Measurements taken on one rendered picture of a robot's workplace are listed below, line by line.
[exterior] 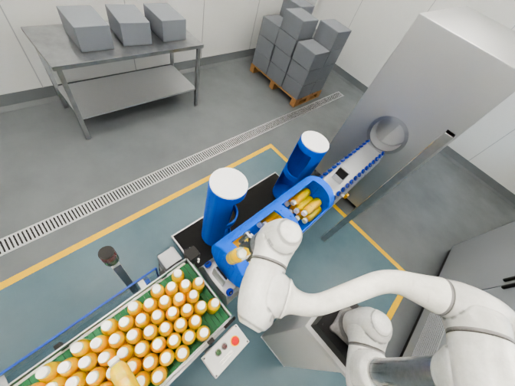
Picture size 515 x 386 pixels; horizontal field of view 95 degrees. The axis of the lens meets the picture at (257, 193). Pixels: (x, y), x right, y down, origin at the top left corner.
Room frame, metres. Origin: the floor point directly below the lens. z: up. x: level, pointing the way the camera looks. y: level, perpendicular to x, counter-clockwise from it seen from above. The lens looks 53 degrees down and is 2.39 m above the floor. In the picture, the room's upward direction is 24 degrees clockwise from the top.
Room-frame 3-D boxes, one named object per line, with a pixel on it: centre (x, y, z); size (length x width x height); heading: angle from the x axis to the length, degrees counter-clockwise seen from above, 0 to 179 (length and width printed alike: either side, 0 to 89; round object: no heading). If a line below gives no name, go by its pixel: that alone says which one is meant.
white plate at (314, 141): (1.84, -0.29, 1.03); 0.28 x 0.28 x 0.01
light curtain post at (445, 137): (1.58, -0.96, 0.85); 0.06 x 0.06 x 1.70; 63
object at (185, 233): (1.34, 0.01, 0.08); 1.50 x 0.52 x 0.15; 153
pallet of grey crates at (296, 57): (4.51, 0.40, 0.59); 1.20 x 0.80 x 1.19; 63
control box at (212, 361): (0.08, -0.17, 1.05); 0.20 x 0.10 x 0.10; 153
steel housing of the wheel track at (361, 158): (1.33, -0.47, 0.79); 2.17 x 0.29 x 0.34; 153
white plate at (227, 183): (1.00, 0.21, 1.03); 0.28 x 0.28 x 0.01
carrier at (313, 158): (1.84, -0.29, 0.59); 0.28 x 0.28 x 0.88
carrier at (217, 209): (1.00, 0.21, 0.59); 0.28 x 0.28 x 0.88
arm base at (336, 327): (0.43, -0.77, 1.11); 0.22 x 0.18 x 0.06; 160
